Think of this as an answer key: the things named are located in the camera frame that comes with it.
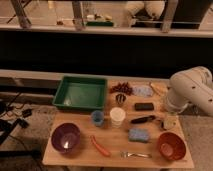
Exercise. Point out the dark red grape bunch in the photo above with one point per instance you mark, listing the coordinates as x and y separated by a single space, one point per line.
122 88

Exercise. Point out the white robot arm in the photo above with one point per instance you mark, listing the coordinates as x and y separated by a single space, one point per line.
190 86

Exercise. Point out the green plastic tray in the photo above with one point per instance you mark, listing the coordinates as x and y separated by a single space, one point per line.
81 93

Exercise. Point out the small metal cup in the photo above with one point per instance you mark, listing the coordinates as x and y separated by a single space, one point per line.
120 99

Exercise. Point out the white plastic cup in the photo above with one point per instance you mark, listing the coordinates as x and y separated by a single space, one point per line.
117 116

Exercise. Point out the blue plastic cup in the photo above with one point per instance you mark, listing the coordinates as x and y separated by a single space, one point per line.
97 117

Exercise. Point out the black rectangular block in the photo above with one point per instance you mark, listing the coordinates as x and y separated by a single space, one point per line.
144 106

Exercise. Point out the clear plastic bag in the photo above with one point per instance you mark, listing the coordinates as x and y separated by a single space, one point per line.
143 91

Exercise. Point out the wooden spatula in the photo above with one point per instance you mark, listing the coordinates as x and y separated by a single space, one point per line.
158 90

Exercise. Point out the blue sponge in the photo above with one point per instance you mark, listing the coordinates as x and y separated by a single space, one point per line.
138 135

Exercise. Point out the orange carrot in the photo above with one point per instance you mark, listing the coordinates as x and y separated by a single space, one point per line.
99 147

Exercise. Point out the purple bowl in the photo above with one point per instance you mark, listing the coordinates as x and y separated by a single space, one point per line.
65 137

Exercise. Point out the silver fork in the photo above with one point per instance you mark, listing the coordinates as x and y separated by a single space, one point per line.
128 154

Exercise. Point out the orange bowl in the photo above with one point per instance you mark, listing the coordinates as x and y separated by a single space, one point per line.
171 146

